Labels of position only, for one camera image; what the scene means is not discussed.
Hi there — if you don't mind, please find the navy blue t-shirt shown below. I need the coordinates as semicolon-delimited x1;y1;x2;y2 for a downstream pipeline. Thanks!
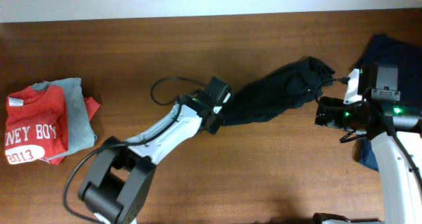
354;34;422;172

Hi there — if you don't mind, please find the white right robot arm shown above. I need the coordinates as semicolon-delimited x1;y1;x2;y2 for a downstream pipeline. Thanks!
315;97;421;223

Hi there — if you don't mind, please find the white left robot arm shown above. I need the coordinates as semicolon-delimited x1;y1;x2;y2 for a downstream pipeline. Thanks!
78;76;231;223

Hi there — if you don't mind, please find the black t-shirt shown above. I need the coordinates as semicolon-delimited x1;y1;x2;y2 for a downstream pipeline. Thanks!
222;57;335;126

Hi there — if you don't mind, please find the red printed t-shirt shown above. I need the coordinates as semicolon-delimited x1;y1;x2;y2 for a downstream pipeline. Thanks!
4;84;102;166

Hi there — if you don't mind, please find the grey folded t-shirt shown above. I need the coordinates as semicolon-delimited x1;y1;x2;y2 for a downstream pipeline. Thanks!
32;78;100;161

